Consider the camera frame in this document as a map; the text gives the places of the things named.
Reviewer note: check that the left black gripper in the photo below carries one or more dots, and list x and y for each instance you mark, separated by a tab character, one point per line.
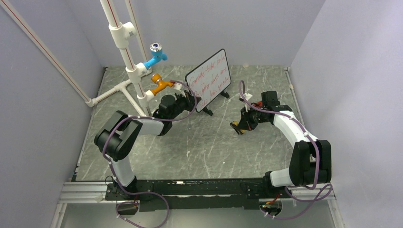
189	99

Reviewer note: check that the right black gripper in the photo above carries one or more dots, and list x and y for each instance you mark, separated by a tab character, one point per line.
245	122

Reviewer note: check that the yellow black eraser cloth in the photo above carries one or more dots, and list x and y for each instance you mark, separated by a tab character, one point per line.
235	126

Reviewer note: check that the small black-framed whiteboard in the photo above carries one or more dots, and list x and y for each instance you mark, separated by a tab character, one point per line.
210	79

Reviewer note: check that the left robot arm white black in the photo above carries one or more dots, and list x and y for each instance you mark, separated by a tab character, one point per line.
118	135

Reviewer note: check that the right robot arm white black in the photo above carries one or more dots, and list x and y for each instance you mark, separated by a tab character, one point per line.
310	162

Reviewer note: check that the orange faucet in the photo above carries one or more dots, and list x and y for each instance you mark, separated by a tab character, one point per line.
161	84

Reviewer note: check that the blue faucet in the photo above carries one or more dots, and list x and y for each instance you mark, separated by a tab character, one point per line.
157	53

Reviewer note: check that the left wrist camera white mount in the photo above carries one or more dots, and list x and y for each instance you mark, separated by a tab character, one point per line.
180	88

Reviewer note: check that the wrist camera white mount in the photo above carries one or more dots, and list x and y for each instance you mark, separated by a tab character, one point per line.
180	88
246	97

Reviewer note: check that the black wire whiteboard stand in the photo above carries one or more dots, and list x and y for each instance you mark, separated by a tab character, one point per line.
217	102

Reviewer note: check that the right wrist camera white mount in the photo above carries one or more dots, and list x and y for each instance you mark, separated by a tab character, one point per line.
246	97

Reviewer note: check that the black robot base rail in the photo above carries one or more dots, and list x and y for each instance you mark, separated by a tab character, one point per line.
245	193

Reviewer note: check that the white PVC pipe frame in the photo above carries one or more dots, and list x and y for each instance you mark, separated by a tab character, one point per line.
121	34

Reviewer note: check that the aluminium extrusion frame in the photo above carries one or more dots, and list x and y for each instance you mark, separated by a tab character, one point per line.
82	204

